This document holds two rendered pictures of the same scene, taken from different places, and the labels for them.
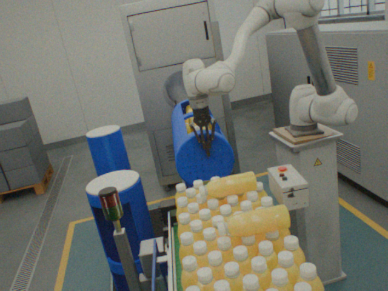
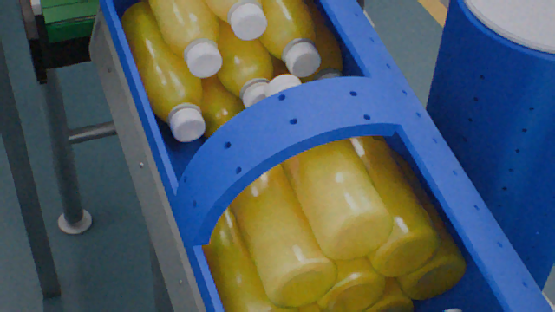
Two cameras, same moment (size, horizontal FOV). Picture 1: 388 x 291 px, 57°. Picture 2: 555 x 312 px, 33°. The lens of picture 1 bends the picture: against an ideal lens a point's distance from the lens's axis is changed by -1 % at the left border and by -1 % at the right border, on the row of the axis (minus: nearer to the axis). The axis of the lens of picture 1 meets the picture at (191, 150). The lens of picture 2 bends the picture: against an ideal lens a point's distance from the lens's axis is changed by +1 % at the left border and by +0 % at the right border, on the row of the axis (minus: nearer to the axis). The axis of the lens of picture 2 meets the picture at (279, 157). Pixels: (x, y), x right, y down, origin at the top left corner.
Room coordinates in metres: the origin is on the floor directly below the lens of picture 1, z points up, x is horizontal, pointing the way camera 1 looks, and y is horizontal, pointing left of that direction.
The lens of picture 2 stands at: (2.60, -0.30, 1.82)
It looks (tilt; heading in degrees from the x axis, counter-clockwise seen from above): 47 degrees down; 159
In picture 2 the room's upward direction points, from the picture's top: 3 degrees clockwise
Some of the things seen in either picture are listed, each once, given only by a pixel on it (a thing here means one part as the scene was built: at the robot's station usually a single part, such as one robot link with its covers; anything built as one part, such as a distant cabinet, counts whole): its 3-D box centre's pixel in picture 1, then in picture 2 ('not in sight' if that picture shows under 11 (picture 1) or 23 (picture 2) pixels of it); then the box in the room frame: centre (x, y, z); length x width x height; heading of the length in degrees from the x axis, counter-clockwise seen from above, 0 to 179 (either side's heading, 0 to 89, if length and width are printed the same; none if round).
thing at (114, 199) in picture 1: (109, 197); not in sight; (1.09, 0.30, 1.23); 0.06 x 0.06 x 0.04
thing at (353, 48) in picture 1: (334, 99); not in sight; (3.61, -1.57, 0.72); 2.15 x 0.54 x 1.45; 8
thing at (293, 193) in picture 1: (287, 186); not in sight; (1.28, -0.35, 1.05); 0.20 x 0.10 x 0.10; 1
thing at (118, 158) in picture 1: (116, 179); not in sight; (2.86, 0.68, 0.59); 0.28 x 0.28 x 0.88
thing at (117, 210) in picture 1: (113, 210); not in sight; (1.09, 0.30, 1.18); 0.06 x 0.06 x 0.05
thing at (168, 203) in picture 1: (170, 212); not in sight; (1.43, 0.14, 0.95); 0.10 x 0.07 x 0.10; 91
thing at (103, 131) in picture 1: (103, 131); not in sight; (2.86, 0.68, 1.03); 0.28 x 0.28 x 0.01
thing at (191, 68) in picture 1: (196, 77); not in sight; (1.57, -0.08, 1.50); 0.13 x 0.11 x 0.16; 28
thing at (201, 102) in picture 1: (199, 100); not in sight; (1.59, -0.07, 1.39); 0.09 x 0.09 x 0.06
